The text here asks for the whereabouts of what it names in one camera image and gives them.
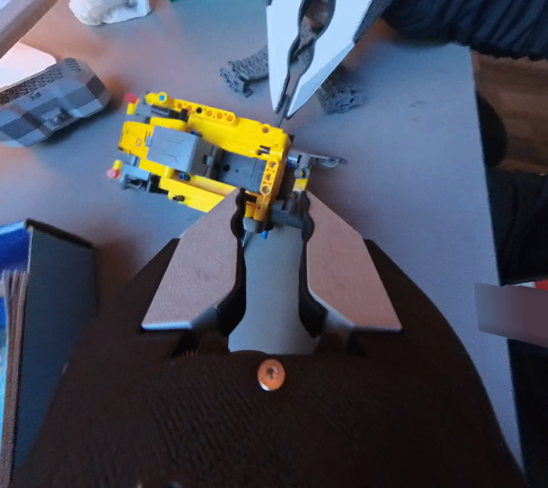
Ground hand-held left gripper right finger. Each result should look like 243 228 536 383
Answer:
299 192 403 338

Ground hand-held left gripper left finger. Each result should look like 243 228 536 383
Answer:
141 188 248 336

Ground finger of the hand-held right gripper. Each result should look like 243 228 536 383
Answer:
265 0 324 113
286 0 388 119

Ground black yellow toy brick vehicle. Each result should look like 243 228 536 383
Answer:
106 91 347 237

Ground grey desk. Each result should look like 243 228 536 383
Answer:
0 0 527 480

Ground short grey toy track piece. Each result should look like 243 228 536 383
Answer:
219 47 271 97

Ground long grey toy track strip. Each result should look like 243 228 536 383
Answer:
317 67 365 115

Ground dark blue product box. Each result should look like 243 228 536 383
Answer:
0 218 98 476

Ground red printed box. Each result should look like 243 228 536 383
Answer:
505 278 548 292

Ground dark grey brick block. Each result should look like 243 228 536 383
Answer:
0 57 113 149

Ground white rounded flat plate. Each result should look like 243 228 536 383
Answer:
0 43 57 90

